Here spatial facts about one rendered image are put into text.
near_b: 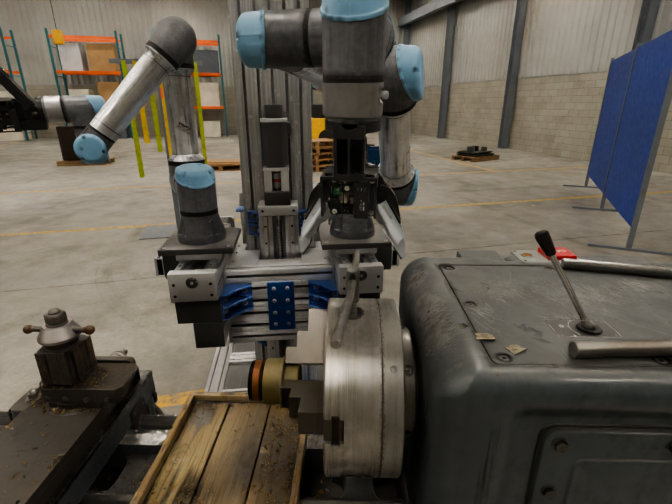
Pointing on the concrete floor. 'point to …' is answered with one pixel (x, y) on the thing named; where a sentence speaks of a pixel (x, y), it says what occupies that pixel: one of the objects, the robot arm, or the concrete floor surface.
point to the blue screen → (631, 131)
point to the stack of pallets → (322, 153)
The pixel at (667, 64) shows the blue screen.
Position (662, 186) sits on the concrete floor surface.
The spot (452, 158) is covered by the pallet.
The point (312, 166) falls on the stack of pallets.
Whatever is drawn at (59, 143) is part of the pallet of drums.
